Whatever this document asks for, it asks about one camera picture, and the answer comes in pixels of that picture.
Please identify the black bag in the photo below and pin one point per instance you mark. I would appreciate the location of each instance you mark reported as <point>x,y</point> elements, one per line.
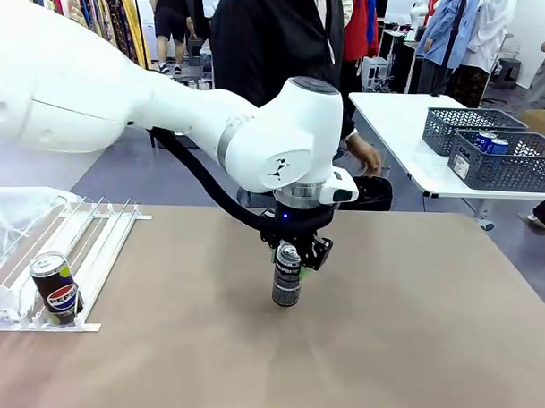
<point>376,194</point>

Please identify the white side table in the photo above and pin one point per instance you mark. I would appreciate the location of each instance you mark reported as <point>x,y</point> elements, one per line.
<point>391,123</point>

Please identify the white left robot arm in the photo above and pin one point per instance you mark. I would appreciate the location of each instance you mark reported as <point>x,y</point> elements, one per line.
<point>123,105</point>

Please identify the white clear can dispenser rack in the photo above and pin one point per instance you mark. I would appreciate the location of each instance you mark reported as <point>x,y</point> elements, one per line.
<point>106,234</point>

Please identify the hanging light blue shirt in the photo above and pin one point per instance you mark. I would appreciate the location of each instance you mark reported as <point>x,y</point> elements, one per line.
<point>444,26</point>

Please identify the black grey textured Pepsi can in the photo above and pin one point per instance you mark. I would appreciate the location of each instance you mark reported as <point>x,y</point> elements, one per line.
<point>287,280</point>

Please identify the black garment stand pole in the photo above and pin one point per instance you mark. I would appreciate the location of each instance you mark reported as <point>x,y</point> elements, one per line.
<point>452,44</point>

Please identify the blue slim drink can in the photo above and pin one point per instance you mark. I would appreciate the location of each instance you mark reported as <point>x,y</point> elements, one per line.
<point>484,142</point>

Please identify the background person in black shorts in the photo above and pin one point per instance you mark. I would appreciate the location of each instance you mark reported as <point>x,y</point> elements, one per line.
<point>171,17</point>

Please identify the grey plastic lattice basket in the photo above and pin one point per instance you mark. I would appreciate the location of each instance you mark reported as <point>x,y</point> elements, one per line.
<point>441,129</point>

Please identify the rack of colourful hanging garments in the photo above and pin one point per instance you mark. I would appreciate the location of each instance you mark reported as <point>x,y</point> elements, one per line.
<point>104,14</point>

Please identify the person's bare hand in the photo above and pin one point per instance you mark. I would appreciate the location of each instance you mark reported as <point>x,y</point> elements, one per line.
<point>366,153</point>

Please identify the white translucent plastic sheet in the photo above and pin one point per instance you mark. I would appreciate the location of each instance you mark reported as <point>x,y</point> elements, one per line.
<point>21,208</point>

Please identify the red and blue jacket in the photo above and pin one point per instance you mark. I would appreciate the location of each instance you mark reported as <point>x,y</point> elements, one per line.
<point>359,23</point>

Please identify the black Pepsi logo can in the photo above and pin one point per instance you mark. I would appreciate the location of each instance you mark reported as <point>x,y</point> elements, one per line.
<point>56,290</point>

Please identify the grey plastic stool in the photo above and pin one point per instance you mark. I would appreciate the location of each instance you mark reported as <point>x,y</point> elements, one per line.
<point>510,71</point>

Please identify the person in black jacket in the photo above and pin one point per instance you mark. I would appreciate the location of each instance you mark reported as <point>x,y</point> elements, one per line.
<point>269,43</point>

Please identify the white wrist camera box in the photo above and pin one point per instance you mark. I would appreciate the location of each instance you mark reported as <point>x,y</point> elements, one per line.
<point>342,188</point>

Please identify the hanging white shirt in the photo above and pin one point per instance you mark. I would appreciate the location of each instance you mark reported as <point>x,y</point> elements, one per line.
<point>491,32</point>

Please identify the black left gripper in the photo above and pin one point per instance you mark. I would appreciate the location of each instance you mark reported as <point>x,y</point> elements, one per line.
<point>298,229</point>

